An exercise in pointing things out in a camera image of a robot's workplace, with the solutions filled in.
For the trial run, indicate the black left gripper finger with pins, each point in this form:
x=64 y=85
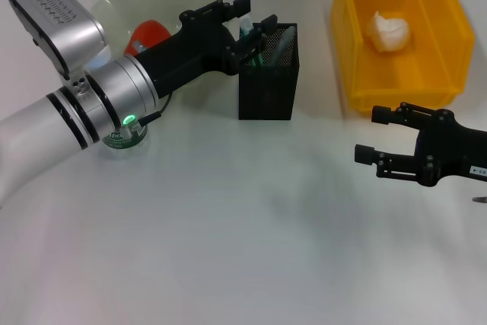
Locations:
x=253 y=41
x=224 y=9

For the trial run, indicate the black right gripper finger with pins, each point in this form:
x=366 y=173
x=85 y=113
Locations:
x=395 y=167
x=403 y=115

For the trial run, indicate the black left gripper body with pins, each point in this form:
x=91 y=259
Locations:
x=190 y=51

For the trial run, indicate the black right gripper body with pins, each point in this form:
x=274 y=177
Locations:
x=452 y=153

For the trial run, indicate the mint green utility knife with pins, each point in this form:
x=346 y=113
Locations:
x=245 y=28

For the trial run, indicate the grey pen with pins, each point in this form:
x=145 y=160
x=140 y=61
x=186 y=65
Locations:
x=281 y=45

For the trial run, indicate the soft red-orange toy orange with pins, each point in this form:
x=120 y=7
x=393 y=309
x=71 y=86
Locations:
x=152 y=34

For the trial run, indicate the white paper ball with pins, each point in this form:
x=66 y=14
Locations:
x=390 y=32

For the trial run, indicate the clear green-label water bottle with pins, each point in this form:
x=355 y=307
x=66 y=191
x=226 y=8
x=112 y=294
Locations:
x=121 y=144

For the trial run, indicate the black mesh pen holder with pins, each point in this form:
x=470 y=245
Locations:
x=266 y=93

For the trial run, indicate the pale green wavy glass plate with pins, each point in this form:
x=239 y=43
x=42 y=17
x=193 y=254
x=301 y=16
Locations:
x=160 y=1

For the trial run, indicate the yellow plastic bin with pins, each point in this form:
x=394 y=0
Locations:
x=399 y=77

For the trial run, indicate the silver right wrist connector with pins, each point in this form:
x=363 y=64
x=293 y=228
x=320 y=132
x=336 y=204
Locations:
x=480 y=199

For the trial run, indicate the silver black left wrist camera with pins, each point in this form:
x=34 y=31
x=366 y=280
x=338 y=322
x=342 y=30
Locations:
x=64 y=28

